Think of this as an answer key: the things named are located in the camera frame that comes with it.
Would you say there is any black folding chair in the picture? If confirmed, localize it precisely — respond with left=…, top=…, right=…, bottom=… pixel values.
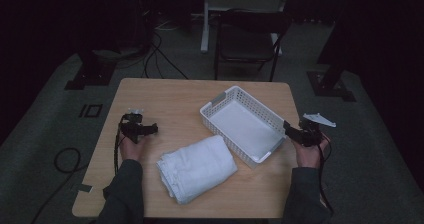
left=213, top=9, right=293, bottom=82

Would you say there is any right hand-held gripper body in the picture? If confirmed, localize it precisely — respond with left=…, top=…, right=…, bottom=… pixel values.
left=298, top=112, right=337, bottom=148

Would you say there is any hand-held gripper cable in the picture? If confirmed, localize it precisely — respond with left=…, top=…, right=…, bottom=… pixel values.
left=318, top=133, right=335, bottom=216
left=113, top=114, right=127, bottom=177

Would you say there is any left hand-held gripper cable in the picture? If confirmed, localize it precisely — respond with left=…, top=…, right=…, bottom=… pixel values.
left=113, top=114, right=127, bottom=177

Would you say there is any white towel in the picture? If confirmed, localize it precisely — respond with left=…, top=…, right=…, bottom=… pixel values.
left=155, top=134, right=239, bottom=206

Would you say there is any looped black floor cable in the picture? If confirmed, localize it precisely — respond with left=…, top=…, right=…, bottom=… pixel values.
left=31, top=147, right=89, bottom=224

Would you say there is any black stand with base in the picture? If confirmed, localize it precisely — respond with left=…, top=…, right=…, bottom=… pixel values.
left=306, top=17, right=357, bottom=102
left=64, top=48, right=118, bottom=91

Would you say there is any white plastic basket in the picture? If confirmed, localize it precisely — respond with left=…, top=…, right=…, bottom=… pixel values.
left=199, top=85, right=288, bottom=169

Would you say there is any right hand-held gripper cable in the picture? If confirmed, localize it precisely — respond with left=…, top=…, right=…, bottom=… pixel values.
left=318, top=133, right=335, bottom=216

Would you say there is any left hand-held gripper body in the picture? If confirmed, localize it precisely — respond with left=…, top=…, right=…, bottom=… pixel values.
left=119, top=108, right=148, bottom=144

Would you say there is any person's right hand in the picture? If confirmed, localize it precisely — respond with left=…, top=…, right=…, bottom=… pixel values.
left=292, top=133, right=331, bottom=169

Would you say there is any person's left hand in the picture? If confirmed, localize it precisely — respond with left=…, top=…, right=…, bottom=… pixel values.
left=119, top=133, right=148, bottom=162

